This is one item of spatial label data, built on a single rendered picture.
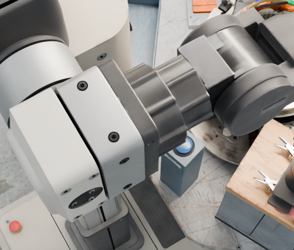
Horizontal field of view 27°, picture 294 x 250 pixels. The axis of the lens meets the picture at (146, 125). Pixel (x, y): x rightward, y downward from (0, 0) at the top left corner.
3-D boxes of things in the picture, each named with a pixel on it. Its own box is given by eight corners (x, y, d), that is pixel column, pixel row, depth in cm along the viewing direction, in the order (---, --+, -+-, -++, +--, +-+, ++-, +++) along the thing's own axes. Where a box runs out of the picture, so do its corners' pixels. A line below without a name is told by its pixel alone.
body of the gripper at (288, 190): (324, 170, 122) (335, 158, 116) (300, 213, 119) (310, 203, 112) (294, 154, 124) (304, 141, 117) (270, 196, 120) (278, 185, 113)
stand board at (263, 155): (348, 167, 135) (351, 163, 133) (307, 240, 129) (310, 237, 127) (267, 120, 139) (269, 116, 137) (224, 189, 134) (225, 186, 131)
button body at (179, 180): (177, 160, 163) (182, 125, 140) (198, 178, 162) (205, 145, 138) (159, 179, 162) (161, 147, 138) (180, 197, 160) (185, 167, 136)
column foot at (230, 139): (219, 123, 165) (219, 121, 164) (240, 136, 164) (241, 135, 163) (213, 131, 164) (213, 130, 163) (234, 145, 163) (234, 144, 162)
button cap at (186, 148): (182, 133, 139) (183, 132, 138) (196, 145, 138) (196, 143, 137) (170, 146, 138) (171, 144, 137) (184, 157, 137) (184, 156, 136)
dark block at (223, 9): (231, 8, 146) (232, 3, 144) (224, 15, 145) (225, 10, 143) (224, 2, 146) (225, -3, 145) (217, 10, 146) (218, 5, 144)
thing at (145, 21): (122, 49, 176) (116, -9, 149) (159, 52, 175) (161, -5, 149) (111, 130, 167) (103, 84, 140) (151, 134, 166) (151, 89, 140)
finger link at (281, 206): (305, 200, 128) (317, 187, 120) (289, 229, 126) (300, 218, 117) (275, 183, 130) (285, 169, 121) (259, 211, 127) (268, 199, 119)
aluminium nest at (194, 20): (227, 0, 182) (228, -5, 179) (229, 27, 178) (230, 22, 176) (186, 2, 182) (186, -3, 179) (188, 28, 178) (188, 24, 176)
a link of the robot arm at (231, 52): (163, 55, 60) (193, 96, 58) (251, 9, 62) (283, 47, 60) (166, 101, 68) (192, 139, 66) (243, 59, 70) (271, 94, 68)
